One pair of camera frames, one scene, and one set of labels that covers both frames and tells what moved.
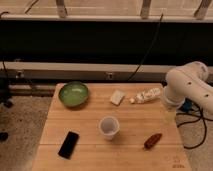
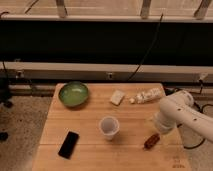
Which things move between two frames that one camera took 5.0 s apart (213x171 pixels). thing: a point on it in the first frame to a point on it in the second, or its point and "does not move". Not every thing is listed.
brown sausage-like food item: x=149 y=142 does not move
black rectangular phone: x=68 y=145 does not move
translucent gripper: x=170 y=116 to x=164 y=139
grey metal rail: x=87 y=71 does not move
